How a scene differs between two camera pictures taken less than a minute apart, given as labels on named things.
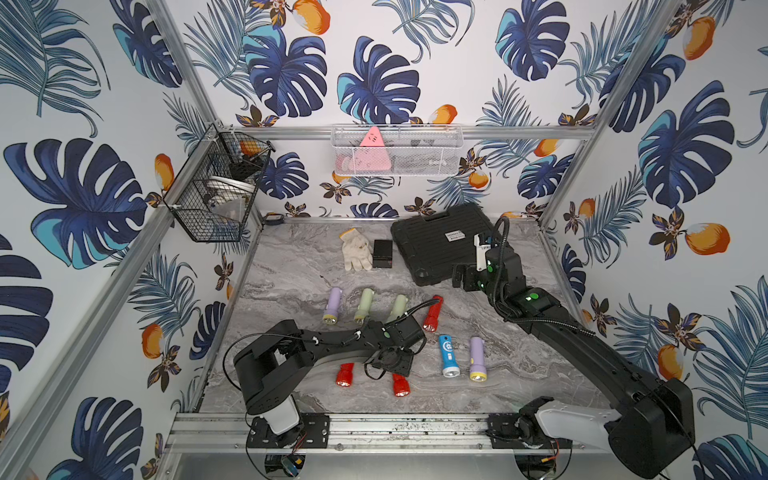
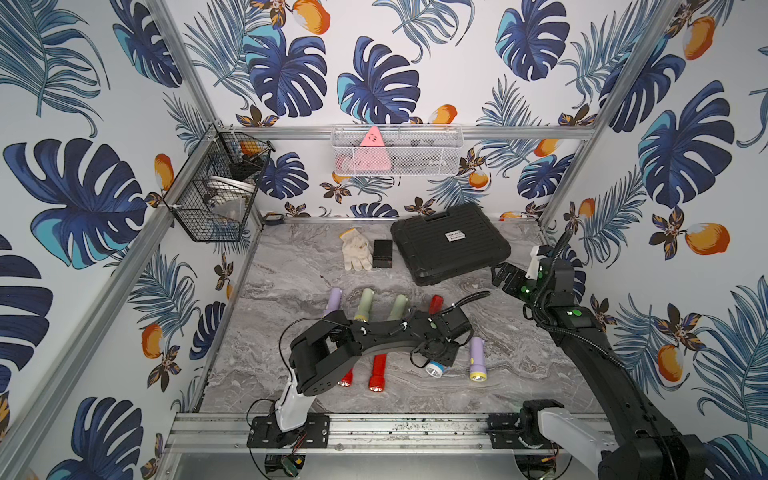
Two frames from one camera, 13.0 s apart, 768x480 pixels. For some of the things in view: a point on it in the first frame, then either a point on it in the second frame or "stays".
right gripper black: (469, 271) → (517, 275)
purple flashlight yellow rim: (331, 316) stays
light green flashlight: (399, 307) stays
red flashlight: (401, 385) → (377, 380)
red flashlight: (431, 319) stays
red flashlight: (345, 374) stays
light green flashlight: (364, 305) stays
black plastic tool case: (430, 245) stays
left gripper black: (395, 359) → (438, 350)
